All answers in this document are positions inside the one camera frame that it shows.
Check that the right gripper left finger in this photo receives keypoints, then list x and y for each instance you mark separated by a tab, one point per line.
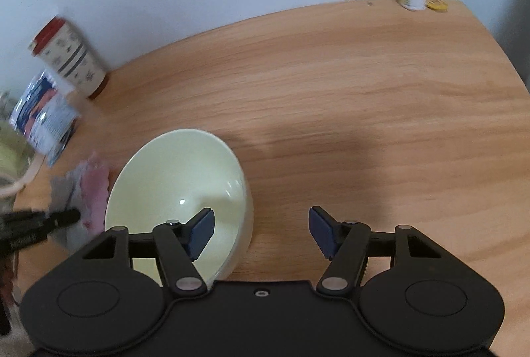
178	246

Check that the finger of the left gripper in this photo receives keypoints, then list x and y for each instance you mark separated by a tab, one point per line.
18	222

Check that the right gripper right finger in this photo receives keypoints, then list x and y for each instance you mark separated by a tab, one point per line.
345	245

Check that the pale yellow bowl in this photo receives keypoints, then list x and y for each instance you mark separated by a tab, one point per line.
176	175

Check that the grey and pink cloth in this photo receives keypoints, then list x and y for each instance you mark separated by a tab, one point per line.
85	188

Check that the glass pitcher cream lid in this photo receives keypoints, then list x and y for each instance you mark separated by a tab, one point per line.
20	163

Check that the blue printed plastic pouch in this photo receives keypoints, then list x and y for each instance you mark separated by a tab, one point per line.
44	117

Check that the red lid patterned tumbler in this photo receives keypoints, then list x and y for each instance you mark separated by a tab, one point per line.
63	49

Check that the small yellow round object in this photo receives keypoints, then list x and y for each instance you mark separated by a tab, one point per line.
437	5

